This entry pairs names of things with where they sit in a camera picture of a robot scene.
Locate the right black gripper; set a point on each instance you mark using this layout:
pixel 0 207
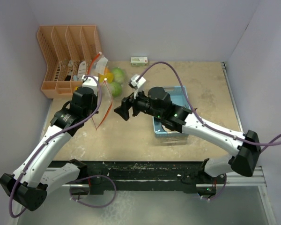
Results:
pixel 126 102

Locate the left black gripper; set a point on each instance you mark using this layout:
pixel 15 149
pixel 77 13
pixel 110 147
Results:
pixel 94 100

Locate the green cabbage front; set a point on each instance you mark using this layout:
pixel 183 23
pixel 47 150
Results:
pixel 115 89

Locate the green cabbage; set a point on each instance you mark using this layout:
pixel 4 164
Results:
pixel 119 75
pixel 115 89

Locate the clear orange zip bag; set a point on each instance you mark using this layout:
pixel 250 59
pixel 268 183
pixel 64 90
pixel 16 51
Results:
pixel 98 65

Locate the yellow starfruit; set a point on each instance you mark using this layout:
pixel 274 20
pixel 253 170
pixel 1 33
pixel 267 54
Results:
pixel 108 77

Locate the green cabbage back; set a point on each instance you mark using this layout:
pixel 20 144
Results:
pixel 119 75

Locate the orange fruit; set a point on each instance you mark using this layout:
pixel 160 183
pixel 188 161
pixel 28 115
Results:
pixel 106 70

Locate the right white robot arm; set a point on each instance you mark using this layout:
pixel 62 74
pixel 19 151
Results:
pixel 242 149

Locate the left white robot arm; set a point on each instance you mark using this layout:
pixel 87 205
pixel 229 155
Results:
pixel 29 185

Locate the white tube in organizer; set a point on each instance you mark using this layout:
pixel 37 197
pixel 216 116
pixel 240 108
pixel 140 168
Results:
pixel 82 69

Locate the green white small box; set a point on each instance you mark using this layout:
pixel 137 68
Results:
pixel 139 61

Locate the pink desk organizer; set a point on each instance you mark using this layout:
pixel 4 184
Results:
pixel 65 48

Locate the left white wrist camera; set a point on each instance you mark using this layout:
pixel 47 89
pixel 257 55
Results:
pixel 90 81

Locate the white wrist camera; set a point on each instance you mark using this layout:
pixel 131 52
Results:
pixel 90 81
pixel 137 83

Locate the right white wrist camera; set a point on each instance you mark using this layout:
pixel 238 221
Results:
pixel 137 83

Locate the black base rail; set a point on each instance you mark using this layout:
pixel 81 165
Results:
pixel 186 177

